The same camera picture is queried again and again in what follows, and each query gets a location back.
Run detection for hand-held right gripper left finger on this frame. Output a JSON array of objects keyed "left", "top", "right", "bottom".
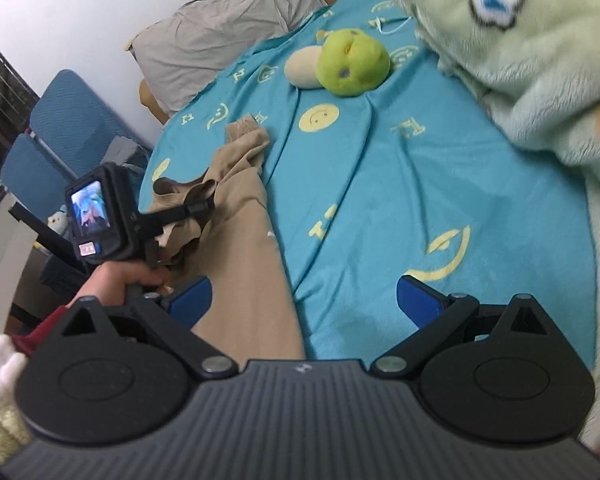
[{"left": 61, "top": 276, "right": 239, "bottom": 379}]

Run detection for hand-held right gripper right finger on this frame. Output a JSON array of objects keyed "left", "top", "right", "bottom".
[{"left": 371, "top": 274, "right": 551, "bottom": 376}]

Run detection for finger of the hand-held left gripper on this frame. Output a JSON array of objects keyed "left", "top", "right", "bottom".
[{"left": 139, "top": 198, "right": 217, "bottom": 235}]

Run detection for tan pants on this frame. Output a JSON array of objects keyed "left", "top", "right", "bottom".
[{"left": 152, "top": 115, "right": 307, "bottom": 362}]

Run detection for person's left hand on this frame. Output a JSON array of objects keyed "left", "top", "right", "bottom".
[{"left": 74, "top": 262, "right": 175, "bottom": 308}]

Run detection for grey cloth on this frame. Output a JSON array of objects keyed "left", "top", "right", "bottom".
[{"left": 99, "top": 136, "right": 152, "bottom": 172}]

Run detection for small white plush toy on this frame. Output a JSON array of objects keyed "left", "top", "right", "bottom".
[{"left": 46, "top": 207, "right": 72, "bottom": 235}]

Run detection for blue folding chair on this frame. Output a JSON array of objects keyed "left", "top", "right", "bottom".
[{"left": 0, "top": 70, "right": 155, "bottom": 208}]

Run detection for teal smiley print blanket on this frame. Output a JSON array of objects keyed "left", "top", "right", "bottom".
[{"left": 139, "top": 0, "right": 599, "bottom": 372}]

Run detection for white desk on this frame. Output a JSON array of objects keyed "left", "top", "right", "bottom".
[{"left": 0, "top": 189, "right": 37, "bottom": 321}]

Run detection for dark metal railing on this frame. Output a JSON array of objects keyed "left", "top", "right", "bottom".
[{"left": 0, "top": 26, "right": 42, "bottom": 188}]

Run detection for beige oval plush toy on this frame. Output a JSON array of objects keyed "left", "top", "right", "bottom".
[{"left": 284, "top": 45, "right": 327, "bottom": 90}]

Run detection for grey pillow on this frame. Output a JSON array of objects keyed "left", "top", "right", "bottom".
[{"left": 129, "top": 0, "right": 327, "bottom": 113}]

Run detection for fluffy cream clothing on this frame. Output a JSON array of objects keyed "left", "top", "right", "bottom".
[{"left": 0, "top": 334, "right": 33, "bottom": 467}]

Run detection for green round plush toy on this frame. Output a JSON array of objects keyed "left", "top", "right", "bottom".
[{"left": 316, "top": 27, "right": 392, "bottom": 96}]

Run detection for large pale green plush toy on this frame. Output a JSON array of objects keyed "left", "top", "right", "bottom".
[{"left": 382, "top": 0, "right": 600, "bottom": 196}]

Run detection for white cable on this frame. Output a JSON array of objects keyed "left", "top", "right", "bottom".
[{"left": 369, "top": 14, "right": 417, "bottom": 37}]

